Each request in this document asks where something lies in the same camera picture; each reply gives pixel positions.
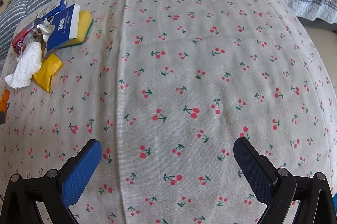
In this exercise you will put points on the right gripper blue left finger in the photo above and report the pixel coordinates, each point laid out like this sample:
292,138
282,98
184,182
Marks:
57,189

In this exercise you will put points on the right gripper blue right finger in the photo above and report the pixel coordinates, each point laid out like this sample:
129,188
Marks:
277,188

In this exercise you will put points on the orange peel pieces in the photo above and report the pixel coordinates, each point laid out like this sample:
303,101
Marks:
4,100

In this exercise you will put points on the yellow foil snack wrapper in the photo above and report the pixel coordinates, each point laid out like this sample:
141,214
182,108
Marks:
50,66

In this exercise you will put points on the white tissue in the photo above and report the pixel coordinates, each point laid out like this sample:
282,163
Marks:
29,63

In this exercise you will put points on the red milk drink can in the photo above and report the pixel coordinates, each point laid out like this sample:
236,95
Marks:
32,32

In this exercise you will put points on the blue biscuit box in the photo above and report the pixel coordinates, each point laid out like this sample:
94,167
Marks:
65,29

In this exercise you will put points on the yellow green sponge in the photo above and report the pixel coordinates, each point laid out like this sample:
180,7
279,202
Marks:
84,24

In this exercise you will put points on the cherry print tablecloth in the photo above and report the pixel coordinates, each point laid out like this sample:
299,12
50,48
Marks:
167,86

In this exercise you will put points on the small blue white box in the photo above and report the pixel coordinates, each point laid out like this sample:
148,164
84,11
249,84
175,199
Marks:
51,9

